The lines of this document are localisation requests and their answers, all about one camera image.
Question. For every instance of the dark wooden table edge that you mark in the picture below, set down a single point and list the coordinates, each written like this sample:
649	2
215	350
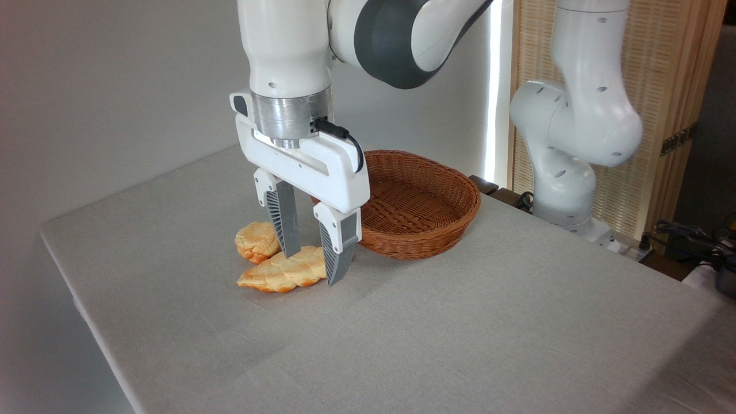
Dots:
500	192

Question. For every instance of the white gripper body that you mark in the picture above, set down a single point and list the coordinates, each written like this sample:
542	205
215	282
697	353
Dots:
322	167

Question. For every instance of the small round bread roll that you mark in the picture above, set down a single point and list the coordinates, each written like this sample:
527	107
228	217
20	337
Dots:
256	238

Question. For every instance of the brown wicker basket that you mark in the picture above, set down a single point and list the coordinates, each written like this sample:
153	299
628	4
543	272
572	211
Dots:
420	213

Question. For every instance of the wooden bamboo folding screen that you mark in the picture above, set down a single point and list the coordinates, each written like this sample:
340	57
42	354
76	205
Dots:
667	57

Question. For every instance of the white power strip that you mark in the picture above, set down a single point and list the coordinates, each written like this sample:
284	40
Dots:
629	250

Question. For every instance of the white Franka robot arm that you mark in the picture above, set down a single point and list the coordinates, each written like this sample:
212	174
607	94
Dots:
287	46

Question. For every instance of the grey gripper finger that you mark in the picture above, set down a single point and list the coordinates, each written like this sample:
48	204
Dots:
339	247
284	218

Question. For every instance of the long braided bread loaf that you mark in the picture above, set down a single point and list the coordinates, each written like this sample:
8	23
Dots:
287	273

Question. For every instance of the grey tablecloth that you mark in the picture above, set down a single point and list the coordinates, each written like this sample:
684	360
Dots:
402	333

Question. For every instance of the metal screen hinge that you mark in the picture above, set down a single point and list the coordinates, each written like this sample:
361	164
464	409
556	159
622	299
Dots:
678	140

